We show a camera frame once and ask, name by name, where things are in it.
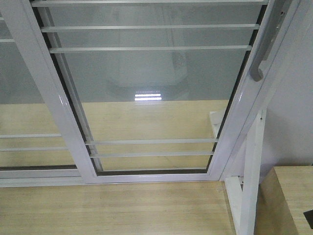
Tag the fixed glass door panel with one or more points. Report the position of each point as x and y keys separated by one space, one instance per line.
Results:
x=29 y=137

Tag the white sliding glass door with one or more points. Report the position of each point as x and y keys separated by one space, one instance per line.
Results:
x=146 y=98

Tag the grey door handle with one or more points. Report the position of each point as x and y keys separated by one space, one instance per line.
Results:
x=272 y=20

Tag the white diagonal support brace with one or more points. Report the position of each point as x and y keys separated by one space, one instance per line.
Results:
x=243 y=197

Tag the white door frame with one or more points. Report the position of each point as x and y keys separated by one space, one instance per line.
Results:
x=281 y=98

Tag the light wooden box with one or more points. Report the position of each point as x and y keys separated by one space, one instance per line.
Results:
x=286 y=192

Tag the light wooden platform board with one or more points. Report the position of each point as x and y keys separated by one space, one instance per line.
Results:
x=191 y=208

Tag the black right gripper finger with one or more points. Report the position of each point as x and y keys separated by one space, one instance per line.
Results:
x=308 y=216

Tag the white rear support brace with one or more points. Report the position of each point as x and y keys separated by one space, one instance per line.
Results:
x=216 y=118

